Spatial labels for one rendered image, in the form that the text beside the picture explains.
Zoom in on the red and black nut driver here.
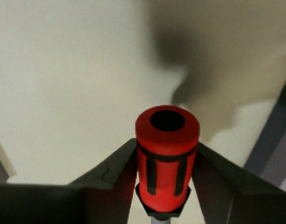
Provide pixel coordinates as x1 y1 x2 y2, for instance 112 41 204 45
135 105 200 224

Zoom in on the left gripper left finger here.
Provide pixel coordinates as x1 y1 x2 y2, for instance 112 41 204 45
0 138 138 224

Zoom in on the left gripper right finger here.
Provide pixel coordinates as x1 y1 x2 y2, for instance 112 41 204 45
191 141 286 224

